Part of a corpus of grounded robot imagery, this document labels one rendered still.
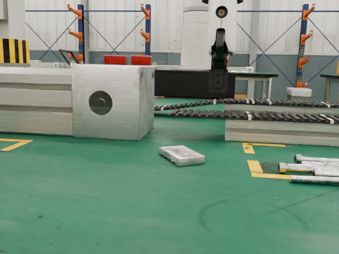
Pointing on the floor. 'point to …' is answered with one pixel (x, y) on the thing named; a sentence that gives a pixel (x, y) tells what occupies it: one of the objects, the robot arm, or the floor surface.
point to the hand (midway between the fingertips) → (218, 83)
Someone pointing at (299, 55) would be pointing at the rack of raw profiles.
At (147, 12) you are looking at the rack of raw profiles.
